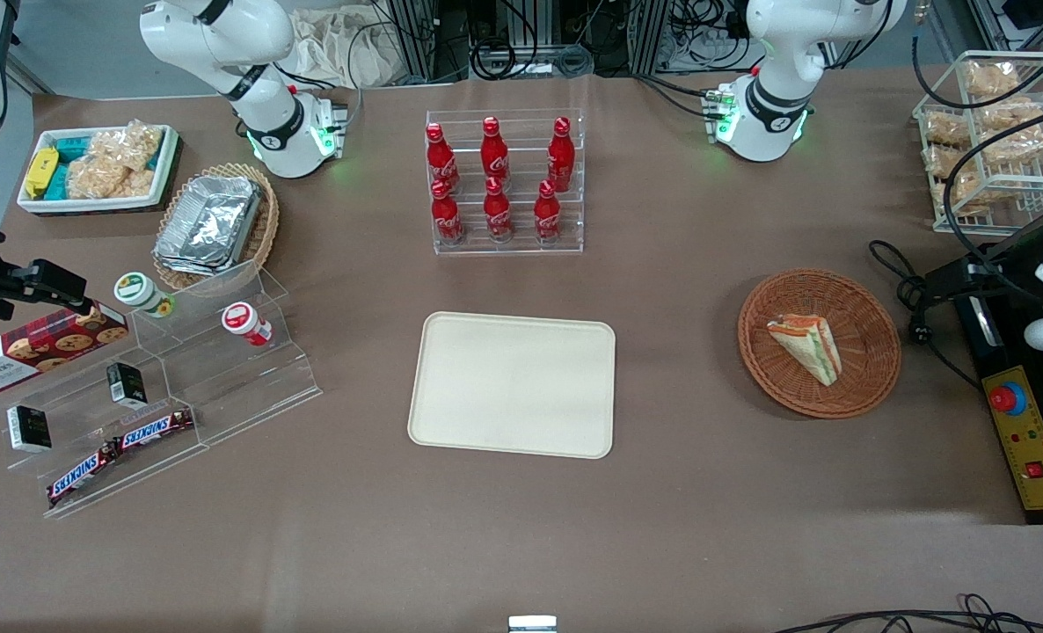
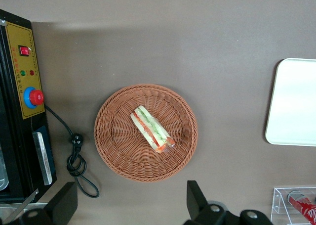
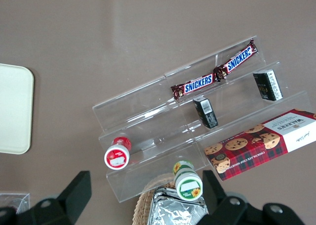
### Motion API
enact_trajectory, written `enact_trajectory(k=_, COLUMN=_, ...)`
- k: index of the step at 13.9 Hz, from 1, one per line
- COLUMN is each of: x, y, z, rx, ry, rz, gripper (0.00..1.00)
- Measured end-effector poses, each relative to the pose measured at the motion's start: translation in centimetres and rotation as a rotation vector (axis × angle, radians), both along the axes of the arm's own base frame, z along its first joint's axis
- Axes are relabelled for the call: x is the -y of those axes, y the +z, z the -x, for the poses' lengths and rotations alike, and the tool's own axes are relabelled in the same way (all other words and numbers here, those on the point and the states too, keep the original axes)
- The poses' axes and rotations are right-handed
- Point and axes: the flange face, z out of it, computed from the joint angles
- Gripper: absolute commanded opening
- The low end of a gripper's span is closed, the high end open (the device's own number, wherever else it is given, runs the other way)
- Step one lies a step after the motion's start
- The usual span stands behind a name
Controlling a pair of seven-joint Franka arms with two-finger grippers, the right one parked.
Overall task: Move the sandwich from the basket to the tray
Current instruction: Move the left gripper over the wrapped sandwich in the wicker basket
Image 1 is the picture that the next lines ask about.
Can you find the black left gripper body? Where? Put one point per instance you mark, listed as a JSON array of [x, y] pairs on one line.
[[988, 268]]

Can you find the triangular sandwich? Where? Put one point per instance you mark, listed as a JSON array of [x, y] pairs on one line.
[[807, 347]]

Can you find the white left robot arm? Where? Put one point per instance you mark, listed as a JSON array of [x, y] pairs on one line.
[[781, 88]]

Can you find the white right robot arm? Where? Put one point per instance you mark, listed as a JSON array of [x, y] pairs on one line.
[[258, 53]]

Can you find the round brown wicker basket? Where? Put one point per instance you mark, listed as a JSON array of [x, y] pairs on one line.
[[864, 325]]

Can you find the oval tan wicker basket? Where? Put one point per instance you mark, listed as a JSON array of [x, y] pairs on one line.
[[266, 224]]

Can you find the beige plastic tray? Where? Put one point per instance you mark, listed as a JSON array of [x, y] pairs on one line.
[[513, 385]]

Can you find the red cookie box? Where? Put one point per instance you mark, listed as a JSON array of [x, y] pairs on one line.
[[42, 347]]

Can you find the green lid white cup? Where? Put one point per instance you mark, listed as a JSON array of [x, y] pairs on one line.
[[137, 291]]

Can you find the yellow snack pack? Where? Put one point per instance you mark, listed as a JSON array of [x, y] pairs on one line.
[[40, 172]]

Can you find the small black box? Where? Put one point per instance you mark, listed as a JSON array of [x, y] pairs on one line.
[[126, 384], [29, 428]]

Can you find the clear rice cracker bag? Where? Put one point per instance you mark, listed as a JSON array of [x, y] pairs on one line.
[[113, 167]]

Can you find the teal snack box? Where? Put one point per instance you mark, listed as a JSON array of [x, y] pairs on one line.
[[69, 146]]

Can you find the silver foil container stack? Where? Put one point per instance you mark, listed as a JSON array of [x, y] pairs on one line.
[[209, 224]]

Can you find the white rectangular snack bin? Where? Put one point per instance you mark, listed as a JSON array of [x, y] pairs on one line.
[[168, 149]]

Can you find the brown snickers bar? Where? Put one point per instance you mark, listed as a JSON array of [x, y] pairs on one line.
[[80, 476], [154, 428]]

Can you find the red lid white cup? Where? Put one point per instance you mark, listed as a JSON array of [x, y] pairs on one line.
[[242, 320]]

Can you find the black yellow control box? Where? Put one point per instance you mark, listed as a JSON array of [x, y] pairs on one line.
[[1036, 457]]

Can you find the clear acrylic stepped display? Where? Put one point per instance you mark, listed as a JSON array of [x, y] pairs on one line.
[[222, 387]]

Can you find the crumpled beige cloth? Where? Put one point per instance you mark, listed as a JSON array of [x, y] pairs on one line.
[[332, 48]]

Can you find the red cola bottle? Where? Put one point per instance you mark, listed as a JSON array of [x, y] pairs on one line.
[[560, 156], [497, 214], [546, 215], [441, 160], [494, 154], [446, 218]]

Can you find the clear acrylic bottle rack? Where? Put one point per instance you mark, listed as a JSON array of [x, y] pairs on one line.
[[521, 237]]

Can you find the aluminium frame post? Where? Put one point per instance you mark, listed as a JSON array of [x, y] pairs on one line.
[[416, 40], [649, 35]]

